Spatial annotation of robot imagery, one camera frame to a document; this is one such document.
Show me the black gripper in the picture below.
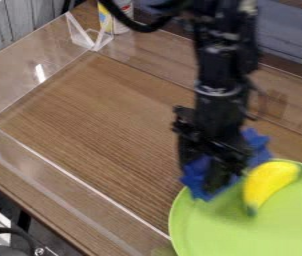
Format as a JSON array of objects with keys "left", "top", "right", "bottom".
[{"left": 171, "top": 105, "right": 255, "bottom": 196}]

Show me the blue block object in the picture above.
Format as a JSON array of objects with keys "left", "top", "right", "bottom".
[{"left": 181, "top": 128, "right": 273, "bottom": 201}]

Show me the yellow toy banana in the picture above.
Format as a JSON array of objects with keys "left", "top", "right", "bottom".
[{"left": 242, "top": 161, "right": 302, "bottom": 216}]

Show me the green plate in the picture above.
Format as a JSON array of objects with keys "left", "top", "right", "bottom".
[{"left": 169, "top": 164, "right": 302, "bottom": 256}]

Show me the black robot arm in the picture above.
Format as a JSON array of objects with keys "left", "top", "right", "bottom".
[{"left": 98, "top": 0, "right": 259, "bottom": 194}]

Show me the white labelled container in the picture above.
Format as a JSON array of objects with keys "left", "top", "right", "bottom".
[{"left": 98, "top": 0, "right": 134, "bottom": 35}]

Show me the clear acrylic enclosure wall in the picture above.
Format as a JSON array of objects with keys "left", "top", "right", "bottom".
[{"left": 0, "top": 4, "right": 302, "bottom": 256}]

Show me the clear acrylic corner bracket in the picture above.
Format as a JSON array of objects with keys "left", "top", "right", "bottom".
[{"left": 66, "top": 12, "right": 114, "bottom": 52}]

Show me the black cable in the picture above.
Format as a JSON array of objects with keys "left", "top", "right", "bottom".
[{"left": 0, "top": 225, "right": 38, "bottom": 256}]

